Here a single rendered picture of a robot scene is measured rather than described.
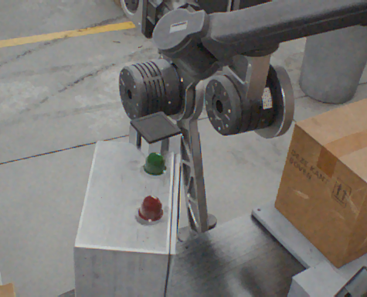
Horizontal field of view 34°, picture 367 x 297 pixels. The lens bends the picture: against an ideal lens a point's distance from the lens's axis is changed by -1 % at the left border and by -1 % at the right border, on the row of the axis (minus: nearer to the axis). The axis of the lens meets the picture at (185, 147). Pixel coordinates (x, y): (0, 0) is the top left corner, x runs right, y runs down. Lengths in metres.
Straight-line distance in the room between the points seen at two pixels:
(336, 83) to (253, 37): 2.67
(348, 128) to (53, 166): 1.81
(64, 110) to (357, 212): 2.22
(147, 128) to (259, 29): 0.29
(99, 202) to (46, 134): 2.53
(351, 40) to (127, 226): 2.90
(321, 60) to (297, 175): 2.10
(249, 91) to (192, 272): 0.43
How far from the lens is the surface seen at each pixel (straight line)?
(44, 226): 2.67
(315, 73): 3.58
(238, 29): 0.92
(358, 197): 1.35
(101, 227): 0.61
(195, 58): 0.97
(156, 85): 1.81
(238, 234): 1.52
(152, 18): 1.06
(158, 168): 0.66
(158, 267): 0.61
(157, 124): 0.70
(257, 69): 1.32
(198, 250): 1.47
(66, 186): 2.85
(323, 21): 0.88
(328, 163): 1.38
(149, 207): 0.60
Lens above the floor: 1.92
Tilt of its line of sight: 38 degrees down
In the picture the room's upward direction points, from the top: 7 degrees clockwise
